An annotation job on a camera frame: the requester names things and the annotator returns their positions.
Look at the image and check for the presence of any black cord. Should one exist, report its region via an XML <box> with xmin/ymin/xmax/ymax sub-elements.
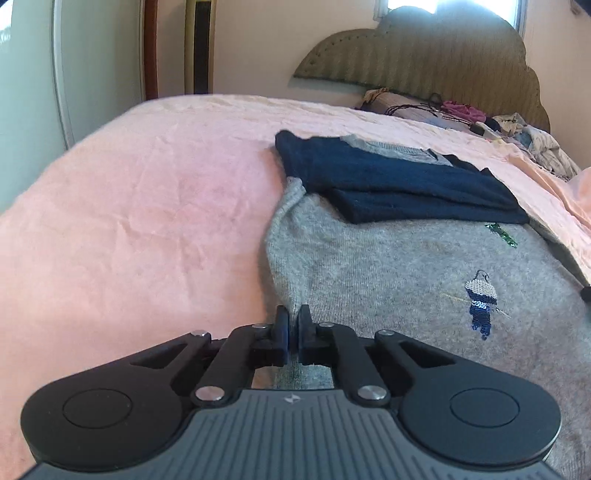
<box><xmin>385</xmin><ymin>93</ymin><xmax>476</xmax><ymax>127</ymax></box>

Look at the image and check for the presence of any navy blue garment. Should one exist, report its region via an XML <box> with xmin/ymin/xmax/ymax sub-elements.
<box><xmin>275</xmin><ymin>130</ymin><xmax>530</xmax><ymax>225</ymax></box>

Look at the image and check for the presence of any pink bed blanket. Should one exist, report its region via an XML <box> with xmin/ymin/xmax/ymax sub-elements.
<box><xmin>0</xmin><ymin>95</ymin><xmax>591</xmax><ymax>480</ymax></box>

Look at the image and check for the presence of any grey embroidered sweater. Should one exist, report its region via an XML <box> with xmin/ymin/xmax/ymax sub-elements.
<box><xmin>264</xmin><ymin>133</ymin><xmax>591</xmax><ymax>480</ymax></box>

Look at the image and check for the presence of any peach bed sheet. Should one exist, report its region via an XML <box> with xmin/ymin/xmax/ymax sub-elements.
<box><xmin>501</xmin><ymin>141</ymin><xmax>591</xmax><ymax>282</ymax></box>

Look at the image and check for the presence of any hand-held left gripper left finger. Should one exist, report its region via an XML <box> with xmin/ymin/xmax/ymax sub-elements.
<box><xmin>130</xmin><ymin>305</ymin><xmax>293</xmax><ymax>409</ymax></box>

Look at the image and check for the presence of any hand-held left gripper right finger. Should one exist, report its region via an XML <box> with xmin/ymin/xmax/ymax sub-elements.
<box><xmin>295</xmin><ymin>304</ymin><xmax>457</xmax><ymax>408</ymax></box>

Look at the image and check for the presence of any pile of pale clothes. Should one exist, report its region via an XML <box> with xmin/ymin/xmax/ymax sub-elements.
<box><xmin>492</xmin><ymin>113</ymin><xmax>581</xmax><ymax>182</ymax></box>

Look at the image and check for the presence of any patterned beige pillow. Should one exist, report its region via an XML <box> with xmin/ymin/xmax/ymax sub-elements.
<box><xmin>355</xmin><ymin>88</ymin><xmax>444</xmax><ymax>121</ymax></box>

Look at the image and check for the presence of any bright window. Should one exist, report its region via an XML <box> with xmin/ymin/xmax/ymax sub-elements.
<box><xmin>373</xmin><ymin>0</ymin><xmax>529</xmax><ymax>35</ymax></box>

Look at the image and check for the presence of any white wardrobe door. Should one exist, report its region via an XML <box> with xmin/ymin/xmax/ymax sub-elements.
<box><xmin>0</xmin><ymin>0</ymin><xmax>146</xmax><ymax>215</ymax></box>

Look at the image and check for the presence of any brown wooden door frame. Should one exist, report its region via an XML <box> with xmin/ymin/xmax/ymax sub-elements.
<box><xmin>143</xmin><ymin>0</ymin><xmax>215</xmax><ymax>100</ymax></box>

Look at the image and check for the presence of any magenta crumpled cloth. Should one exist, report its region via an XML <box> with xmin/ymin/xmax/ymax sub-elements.
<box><xmin>441</xmin><ymin>100</ymin><xmax>483</xmax><ymax>121</ymax></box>

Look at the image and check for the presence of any olive padded headboard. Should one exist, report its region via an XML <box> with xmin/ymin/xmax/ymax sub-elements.
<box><xmin>292</xmin><ymin>6</ymin><xmax>553</xmax><ymax>134</ymax></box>

